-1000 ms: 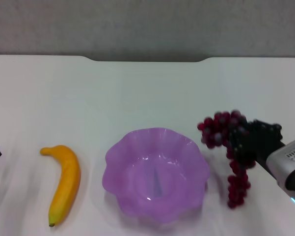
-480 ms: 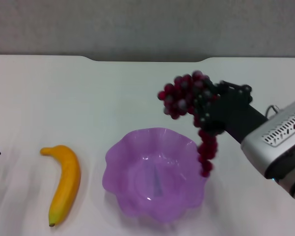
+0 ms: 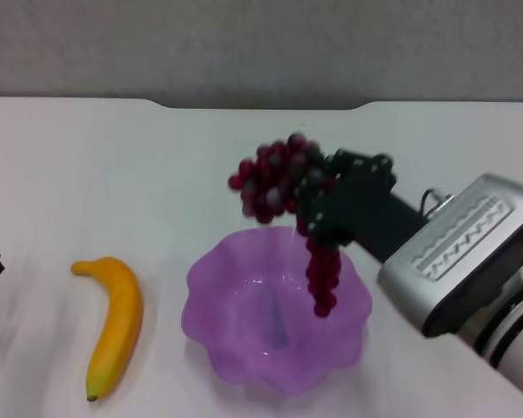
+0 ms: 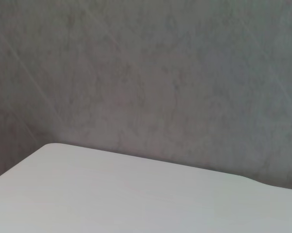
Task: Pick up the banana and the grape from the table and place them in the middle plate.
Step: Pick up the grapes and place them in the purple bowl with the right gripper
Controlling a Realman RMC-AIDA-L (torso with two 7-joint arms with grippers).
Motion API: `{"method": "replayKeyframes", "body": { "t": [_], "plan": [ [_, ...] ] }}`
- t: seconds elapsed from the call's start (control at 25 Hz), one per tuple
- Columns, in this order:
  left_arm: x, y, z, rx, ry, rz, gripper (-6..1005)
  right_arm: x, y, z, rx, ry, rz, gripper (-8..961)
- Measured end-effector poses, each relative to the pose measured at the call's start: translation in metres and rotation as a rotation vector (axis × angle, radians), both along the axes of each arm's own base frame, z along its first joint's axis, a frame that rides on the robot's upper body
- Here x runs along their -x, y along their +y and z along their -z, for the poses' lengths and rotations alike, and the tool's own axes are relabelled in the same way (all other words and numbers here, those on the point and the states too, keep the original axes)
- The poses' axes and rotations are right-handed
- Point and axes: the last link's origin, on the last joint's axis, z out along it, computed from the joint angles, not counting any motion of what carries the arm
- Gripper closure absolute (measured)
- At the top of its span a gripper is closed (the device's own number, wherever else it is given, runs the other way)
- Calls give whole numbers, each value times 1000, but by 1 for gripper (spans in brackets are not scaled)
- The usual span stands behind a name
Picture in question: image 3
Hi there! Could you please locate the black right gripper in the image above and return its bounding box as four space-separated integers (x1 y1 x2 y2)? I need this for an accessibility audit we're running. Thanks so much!
296 148 423 262

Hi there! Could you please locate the purple wavy plastic bowl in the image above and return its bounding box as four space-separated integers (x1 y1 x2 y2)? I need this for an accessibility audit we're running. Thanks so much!
181 225 374 397

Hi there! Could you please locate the dark red grape bunch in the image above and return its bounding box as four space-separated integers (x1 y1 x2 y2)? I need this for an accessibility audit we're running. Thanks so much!
228 132 345 319

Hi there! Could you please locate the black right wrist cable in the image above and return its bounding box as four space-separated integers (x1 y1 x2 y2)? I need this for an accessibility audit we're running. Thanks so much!
420 187 456 217

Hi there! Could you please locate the yellow banana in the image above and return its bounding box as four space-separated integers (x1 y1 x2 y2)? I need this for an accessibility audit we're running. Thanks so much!
70 256 145 403

